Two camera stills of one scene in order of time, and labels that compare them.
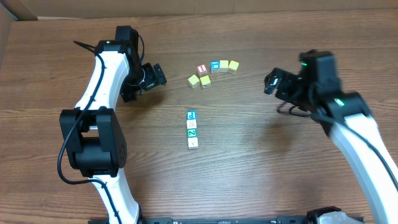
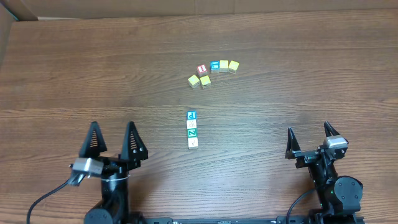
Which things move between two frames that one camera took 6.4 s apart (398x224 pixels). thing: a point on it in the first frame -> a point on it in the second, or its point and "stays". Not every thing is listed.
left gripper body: (152, 77) -> (119, 168)
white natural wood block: (191, 124) stays
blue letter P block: (191, 115) stays
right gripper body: (291, 89) -> (305, 157)
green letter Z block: (191, 132) stays
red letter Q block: (193, 143) stays
